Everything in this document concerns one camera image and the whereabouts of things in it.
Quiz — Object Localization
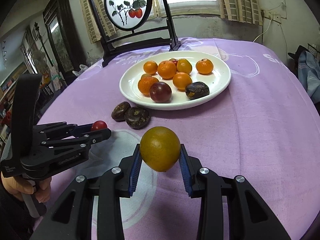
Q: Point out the white wall cable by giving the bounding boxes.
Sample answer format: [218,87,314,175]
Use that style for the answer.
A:
[252,16,273,43]

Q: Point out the beige curtain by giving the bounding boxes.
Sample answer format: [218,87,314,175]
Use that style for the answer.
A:
[80,0,116,44]
[219,0,263,25]

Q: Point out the large orange mandarin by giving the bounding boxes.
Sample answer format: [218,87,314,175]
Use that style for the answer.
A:
[157,61,177,80]

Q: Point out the white plastic bag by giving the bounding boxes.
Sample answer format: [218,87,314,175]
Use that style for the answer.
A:
[72,64,89,77]

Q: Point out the purple tablecloth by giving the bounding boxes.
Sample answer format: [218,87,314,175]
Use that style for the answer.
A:
[41,38,319,239]

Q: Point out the right beige curtain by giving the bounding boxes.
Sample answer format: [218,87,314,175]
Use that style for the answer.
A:
[219,0,263,25]

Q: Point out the dark framed cabinet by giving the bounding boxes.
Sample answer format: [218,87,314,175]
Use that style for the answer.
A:
[43,0,86,77]

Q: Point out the white oval plate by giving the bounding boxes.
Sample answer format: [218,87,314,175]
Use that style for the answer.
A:
[119,50,231,111]

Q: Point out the small yellow-green fruit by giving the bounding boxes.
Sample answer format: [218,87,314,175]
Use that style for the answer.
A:
[141,73,152,79]

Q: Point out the small mandarin on plate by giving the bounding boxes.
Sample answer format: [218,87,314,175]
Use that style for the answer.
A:
[196,59,214,75]

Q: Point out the large green-yellow fruit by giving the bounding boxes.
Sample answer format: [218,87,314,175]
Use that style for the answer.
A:
[139,126,181,172]

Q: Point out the blue clothes pile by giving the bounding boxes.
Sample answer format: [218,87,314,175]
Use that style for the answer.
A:
[288,46,319,104]

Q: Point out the orange mandarin on plate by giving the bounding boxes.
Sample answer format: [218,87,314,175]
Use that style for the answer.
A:
[138,76,159,96]

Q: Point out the smooth orange fruit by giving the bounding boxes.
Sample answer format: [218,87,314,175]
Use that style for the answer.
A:
[172,72,193,91]

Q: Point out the left beige curtain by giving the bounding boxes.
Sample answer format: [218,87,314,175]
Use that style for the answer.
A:
[80,0,116,44]

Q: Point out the small orange kumquat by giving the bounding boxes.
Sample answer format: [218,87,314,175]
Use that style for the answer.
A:
[143,61,158,75]

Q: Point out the round painted screen stand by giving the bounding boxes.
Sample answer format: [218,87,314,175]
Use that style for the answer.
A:
[88,0,181,67]

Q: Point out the yellow orange tomato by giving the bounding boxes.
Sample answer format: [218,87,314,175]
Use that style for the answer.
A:
[176,59,193,75]

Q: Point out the person's left hand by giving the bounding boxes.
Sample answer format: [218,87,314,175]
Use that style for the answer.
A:
[1,174,52,203]

